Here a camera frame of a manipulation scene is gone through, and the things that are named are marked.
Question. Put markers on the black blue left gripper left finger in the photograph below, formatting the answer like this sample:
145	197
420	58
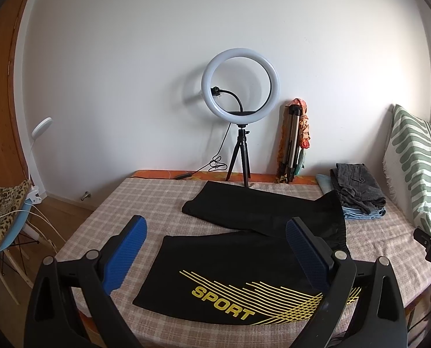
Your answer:
52	318

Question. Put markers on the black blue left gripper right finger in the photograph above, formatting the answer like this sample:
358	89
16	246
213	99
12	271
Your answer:
378	319

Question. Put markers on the black sport pants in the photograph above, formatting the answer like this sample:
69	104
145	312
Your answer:
247	274

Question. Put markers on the green striped white pillow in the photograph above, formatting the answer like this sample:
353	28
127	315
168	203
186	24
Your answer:
407	167

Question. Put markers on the dark grey folded garment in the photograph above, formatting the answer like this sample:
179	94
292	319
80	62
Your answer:
357	188

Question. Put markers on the leopard print cloth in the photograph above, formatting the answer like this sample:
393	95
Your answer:
13	198

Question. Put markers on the light blue folded garment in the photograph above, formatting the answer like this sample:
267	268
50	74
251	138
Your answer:
350	213

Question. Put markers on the metal door stopper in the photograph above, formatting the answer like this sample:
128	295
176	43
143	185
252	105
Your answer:
85	196

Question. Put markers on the light blue chair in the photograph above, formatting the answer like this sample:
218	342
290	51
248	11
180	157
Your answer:
15	254

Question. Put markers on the plaid beige bed cover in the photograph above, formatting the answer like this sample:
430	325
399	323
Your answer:
160	203

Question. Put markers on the folded silver tripod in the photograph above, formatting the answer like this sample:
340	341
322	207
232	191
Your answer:
289	148

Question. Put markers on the wooden door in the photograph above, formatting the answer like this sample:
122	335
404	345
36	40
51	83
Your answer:
13	168

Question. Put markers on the white charger with cable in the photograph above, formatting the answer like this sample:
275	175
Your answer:
13	222

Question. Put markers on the white ring light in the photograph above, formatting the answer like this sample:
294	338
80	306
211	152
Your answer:
240	86

